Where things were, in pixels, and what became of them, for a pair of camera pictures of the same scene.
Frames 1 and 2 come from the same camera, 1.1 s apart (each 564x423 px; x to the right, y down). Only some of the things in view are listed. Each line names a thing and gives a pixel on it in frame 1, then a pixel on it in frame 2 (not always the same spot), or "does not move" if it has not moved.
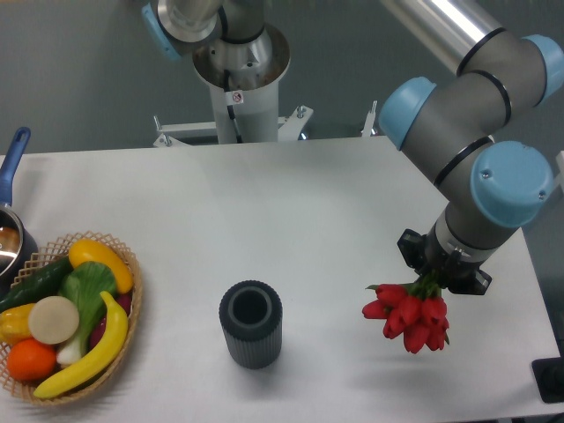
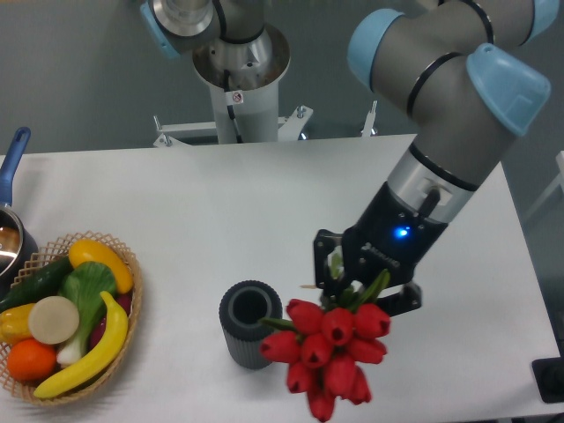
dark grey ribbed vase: x=251 y=315 does not move
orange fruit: x=29 y=360 does not move
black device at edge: x=548 y=374 does not move
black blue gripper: x=456 y=269 → x=390 y=236
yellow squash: x=86 y=250 does not move
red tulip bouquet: x=415 y=311 → x=328 y=347
